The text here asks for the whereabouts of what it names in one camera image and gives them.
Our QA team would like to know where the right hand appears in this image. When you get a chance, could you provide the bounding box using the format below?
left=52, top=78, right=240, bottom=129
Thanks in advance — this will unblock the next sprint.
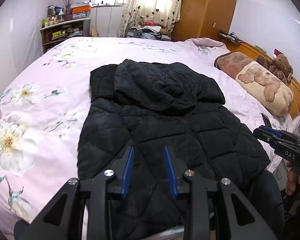
left=286, top=162, right=300, bottom=206

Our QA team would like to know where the brown teddy bear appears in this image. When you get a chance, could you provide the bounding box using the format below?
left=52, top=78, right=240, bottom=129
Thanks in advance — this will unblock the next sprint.
left=256, top=53, right=293, bottom=86

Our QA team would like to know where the pink floral bed sheet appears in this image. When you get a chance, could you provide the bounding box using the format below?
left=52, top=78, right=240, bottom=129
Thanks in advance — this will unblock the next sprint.
left=0, top=36, right=300, bottom=233

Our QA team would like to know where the wooden shelf unit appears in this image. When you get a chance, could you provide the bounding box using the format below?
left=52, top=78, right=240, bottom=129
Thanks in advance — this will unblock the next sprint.
left=40, top=18, right=91, bottom=53

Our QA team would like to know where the heart pattern curtain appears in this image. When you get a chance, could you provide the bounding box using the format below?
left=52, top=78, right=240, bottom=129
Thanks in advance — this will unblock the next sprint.
left=118, top=0, right=182, bottom=37

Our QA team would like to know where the wooden headboard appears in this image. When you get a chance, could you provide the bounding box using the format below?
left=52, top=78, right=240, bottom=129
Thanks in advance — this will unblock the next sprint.
left=222, top=39, right=300, bottom=119

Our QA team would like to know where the pink pillow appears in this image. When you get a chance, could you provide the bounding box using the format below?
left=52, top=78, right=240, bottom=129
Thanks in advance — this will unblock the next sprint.
left=185, top=37, right=226, bottom=49

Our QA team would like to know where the brown bear blanket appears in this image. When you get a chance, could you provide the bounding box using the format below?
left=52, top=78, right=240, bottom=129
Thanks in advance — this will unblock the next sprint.
left=214, top=51, right=293, bottom=116

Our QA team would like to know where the orange wooden wardrobe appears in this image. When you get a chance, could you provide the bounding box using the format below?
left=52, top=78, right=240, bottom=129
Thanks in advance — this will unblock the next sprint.
left=172, top=0, right=237, bottom=41

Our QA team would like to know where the clutter pile under curtain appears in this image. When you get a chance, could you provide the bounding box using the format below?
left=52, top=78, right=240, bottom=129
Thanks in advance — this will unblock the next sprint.
left=124, top=22, right=171, bottom=41

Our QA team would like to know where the orange lid storage box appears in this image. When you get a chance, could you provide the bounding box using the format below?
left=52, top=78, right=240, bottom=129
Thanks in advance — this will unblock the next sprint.
left=71, top=2, right=92, bottom=20

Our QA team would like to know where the black puffer jacket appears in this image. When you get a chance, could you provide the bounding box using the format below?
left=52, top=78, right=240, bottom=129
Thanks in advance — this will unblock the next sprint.
left=77, top=60, right=270, bottom=239

